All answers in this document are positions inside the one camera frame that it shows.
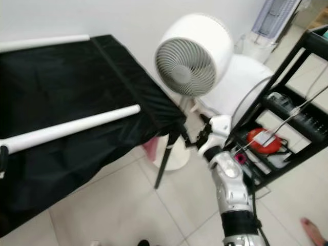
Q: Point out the white rounded plastic appliance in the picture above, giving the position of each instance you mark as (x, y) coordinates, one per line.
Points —
(248, 82)

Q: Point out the white round floor fan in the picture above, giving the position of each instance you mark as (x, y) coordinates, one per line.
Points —
(184, 74)

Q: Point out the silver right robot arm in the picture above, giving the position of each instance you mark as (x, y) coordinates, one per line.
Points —
(233, 195)

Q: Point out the black tablecloth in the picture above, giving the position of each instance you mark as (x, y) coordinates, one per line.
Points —
(72, 82)

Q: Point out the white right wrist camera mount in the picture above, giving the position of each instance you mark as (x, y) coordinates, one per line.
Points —
(220, 125)

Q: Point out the black metal table frame bar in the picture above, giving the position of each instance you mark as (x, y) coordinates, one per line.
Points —
(166, 161)

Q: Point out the dark grey robot foot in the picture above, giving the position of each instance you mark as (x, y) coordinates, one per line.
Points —
(142, 243)

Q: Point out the bare person foot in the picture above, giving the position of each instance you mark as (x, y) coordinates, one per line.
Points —
(315, 231)

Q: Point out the red round device white label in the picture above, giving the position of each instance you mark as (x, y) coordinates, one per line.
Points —
(266, 143)

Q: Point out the white purple tower fan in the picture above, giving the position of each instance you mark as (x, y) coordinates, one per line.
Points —
(277, 18)

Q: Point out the red round stool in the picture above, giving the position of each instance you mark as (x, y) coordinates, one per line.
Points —
(151, 148)

